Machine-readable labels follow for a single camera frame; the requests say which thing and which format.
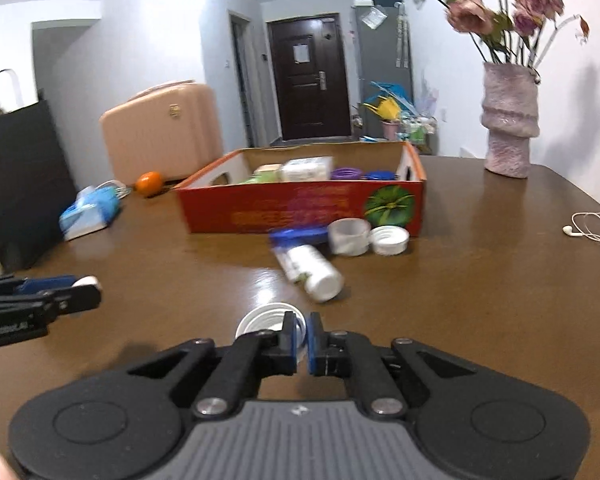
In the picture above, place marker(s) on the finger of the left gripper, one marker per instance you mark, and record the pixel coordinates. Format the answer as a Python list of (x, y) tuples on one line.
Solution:
[(11, 285), (61, 301)]

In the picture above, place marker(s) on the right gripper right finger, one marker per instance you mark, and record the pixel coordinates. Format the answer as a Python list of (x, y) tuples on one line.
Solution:
[(352, 358)]

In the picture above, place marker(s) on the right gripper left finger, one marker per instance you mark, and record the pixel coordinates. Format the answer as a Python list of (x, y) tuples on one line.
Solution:
[(239, 369)]

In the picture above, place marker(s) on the white ribbed cap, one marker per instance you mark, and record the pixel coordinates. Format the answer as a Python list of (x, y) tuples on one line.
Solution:
[(271, 317), (389, 240)]

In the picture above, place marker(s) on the white pill bottle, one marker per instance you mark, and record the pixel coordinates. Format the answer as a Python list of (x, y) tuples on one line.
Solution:
[(306, 265)]

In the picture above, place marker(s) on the blue round lid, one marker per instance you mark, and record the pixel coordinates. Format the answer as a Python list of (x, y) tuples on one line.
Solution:
[(294, 237)]

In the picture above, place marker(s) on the clear tape roll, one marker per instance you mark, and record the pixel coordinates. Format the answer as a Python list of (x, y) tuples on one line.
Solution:
[(349, 237)]

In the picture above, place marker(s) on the black paper bag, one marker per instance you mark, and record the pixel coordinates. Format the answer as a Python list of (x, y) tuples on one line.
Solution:
[(36, 185)]

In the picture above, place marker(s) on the blue tissue pack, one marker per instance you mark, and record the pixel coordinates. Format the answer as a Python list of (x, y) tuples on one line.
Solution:
[(93, 210)]

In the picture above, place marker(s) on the orange fruit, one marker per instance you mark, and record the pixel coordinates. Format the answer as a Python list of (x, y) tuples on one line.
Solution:
[(149, 184)]

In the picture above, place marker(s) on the red cardboard box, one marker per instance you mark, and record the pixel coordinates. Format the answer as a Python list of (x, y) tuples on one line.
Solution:
[(220, 199)]

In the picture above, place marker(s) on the purple plastic lid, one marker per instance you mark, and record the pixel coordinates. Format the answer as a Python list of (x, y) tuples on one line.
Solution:
[(347, 173)]

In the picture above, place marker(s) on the blue plastic lid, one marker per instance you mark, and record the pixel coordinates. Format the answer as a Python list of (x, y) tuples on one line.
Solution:
[(381, 175)]

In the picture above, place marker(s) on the pink suitcase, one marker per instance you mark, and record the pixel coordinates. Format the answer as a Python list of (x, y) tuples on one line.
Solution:
[(172, 129)]

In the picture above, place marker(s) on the yellow watering can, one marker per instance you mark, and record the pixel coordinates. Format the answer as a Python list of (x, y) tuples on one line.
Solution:
[(386, 108)]

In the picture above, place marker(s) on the dark entrance door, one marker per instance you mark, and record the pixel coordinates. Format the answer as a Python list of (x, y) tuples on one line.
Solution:
[(310, 77)]

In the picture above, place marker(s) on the pink textured vase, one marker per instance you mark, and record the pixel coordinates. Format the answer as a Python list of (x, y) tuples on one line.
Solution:
[(510, 112)]

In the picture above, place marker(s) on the grey refrigerator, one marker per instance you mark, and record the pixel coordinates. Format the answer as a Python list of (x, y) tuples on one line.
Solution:
[(383, 54)]

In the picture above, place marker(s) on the dried pink roses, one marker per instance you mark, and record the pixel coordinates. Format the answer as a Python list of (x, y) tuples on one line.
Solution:
[(517, 32)]

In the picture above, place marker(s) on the wire rack with bottles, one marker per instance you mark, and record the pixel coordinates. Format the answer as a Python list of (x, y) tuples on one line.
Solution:
[(420, 131)]

